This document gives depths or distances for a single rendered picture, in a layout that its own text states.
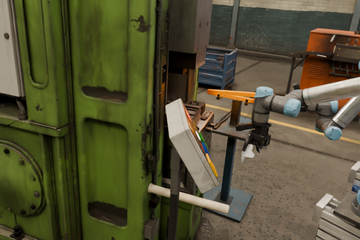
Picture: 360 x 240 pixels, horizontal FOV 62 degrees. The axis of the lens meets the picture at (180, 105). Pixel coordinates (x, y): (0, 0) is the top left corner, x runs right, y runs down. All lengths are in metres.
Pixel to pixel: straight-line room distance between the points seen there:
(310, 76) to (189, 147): 4.30
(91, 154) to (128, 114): 0.42
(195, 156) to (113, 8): 0.81
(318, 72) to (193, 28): 3.85
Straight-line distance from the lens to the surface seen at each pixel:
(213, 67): 5.64
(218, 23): 10.02
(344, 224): 1.59
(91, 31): 1.61
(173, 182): 1.39
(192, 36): 1.59
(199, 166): 1.16
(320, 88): 1.41
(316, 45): 5.23
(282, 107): 1.32
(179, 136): 1.09
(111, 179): 1.85
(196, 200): 1.67
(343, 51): 5.04
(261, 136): 1.41
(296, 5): 9.35
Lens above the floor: 1.64
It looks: 20 degrees down
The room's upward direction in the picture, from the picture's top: 4 degrees clockwise
